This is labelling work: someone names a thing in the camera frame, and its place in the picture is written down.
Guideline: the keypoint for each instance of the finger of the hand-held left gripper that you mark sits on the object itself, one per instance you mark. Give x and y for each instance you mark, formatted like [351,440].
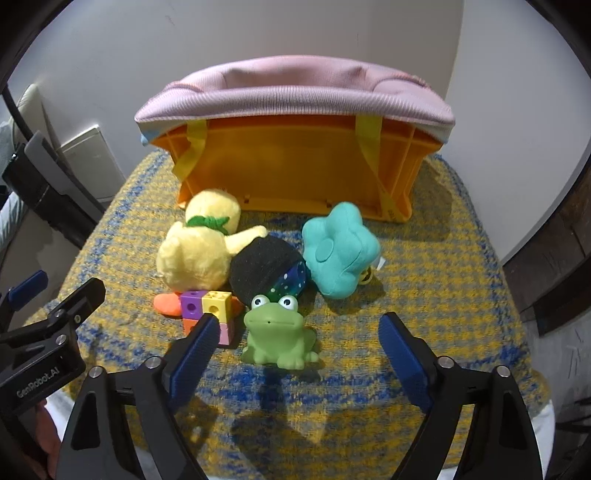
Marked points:
[85,297]
[30,286]

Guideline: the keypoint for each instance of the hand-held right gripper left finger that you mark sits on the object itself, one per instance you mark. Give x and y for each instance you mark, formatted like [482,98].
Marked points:
[194,355]

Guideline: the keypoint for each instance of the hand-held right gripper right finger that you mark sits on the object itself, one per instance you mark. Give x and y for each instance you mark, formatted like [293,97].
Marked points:
[406,355]

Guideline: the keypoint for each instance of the colourful linked cube blocks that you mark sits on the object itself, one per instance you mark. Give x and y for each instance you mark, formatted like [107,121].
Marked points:
[217,302]

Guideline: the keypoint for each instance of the green frog toy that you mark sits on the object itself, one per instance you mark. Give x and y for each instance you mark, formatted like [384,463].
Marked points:
[272,332]

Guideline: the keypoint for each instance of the yellow duck plush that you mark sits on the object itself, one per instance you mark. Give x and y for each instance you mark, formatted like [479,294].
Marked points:
[194,258]

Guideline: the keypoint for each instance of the black dotted plush ball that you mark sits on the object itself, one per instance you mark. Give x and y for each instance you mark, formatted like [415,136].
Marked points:
[258,267]

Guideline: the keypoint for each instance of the teal flower plush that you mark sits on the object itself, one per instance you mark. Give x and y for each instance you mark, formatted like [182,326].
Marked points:
[337,249]

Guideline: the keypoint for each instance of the pink fabric bag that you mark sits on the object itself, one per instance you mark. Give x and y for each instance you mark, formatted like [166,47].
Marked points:
[295,97]

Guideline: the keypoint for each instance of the person's left hand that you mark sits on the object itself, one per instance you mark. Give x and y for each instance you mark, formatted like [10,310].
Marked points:
[48,434]

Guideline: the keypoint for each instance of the grey quilted cushion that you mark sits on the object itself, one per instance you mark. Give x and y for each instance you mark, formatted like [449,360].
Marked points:
[9,226]

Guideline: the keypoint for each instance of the yellow blue plaid blanket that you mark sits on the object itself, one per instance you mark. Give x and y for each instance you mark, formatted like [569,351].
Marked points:
[323,415]

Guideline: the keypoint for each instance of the white sheet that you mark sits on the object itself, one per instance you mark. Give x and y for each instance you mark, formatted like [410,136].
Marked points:
[545,424]

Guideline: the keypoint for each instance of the dark wooden furniture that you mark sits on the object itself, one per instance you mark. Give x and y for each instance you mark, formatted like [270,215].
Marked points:
[554,258]

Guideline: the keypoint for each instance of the beige leather chair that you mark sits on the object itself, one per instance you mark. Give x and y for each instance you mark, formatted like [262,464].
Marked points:
[32,106]

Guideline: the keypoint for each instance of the white wall panel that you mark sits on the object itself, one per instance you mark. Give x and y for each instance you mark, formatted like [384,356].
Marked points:
[92,157]

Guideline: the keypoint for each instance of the black metal frame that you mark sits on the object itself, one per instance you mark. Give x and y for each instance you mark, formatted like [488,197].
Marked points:
[16,113]

